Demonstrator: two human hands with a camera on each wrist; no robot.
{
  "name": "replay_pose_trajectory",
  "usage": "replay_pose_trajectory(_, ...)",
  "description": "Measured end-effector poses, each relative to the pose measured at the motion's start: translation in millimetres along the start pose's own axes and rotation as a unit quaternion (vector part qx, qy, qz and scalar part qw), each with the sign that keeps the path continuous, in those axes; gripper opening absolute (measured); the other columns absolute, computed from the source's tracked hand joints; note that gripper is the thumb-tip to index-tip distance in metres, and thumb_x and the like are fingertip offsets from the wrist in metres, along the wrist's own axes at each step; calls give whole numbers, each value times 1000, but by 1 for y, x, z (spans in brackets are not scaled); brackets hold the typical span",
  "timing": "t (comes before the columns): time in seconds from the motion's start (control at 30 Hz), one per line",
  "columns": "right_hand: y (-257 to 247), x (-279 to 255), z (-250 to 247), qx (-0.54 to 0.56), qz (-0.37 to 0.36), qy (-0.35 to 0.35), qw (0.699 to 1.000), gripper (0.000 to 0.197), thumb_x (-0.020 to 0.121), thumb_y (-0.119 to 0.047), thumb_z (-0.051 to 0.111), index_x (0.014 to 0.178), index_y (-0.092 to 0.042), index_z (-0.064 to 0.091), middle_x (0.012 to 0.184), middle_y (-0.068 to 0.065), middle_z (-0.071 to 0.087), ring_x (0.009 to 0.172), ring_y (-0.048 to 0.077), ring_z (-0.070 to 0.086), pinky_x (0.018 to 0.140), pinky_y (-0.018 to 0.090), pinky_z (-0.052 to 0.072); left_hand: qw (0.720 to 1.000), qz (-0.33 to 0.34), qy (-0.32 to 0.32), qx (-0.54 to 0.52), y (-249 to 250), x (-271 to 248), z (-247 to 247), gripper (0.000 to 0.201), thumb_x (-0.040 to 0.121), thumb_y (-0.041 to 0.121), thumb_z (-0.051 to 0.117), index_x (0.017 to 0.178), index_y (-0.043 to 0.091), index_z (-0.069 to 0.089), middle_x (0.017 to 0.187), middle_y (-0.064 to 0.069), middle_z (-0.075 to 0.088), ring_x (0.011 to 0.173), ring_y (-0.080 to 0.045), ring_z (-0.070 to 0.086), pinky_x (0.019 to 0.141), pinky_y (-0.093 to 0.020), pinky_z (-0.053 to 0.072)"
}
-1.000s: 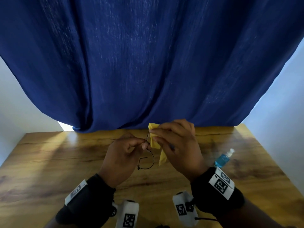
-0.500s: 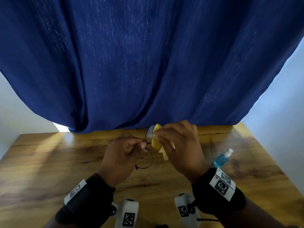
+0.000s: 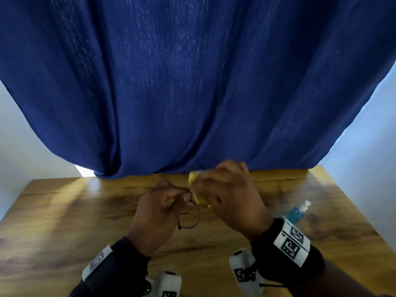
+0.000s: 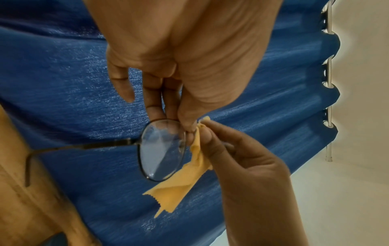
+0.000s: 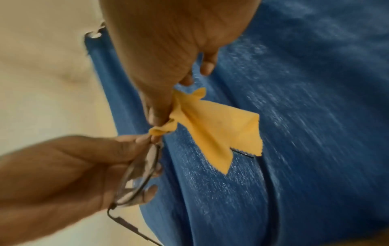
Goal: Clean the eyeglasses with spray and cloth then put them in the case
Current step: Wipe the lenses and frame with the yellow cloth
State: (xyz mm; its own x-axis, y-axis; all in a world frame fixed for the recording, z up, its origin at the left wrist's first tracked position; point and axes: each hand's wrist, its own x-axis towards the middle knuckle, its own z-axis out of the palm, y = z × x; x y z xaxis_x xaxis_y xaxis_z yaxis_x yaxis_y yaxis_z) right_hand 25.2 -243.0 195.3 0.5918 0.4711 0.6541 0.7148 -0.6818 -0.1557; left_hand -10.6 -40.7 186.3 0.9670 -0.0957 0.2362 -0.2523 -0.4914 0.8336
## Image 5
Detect person's left hand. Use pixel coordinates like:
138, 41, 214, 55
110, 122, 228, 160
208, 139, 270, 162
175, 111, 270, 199
0, 134, 165, 246

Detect person's right hand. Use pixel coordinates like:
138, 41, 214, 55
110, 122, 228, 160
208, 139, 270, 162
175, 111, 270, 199
98, 0, 262, 127

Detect round black-framed eyeglasses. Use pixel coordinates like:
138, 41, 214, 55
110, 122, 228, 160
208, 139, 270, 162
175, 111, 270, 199
107, 141, 255, 246

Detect yellow cleaning cloth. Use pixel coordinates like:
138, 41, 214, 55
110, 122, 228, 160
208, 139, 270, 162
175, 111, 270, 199
149, 87, 263, 175

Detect blue curtain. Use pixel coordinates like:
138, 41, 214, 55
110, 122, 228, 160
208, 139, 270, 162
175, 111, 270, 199
83, 0, 389, 246

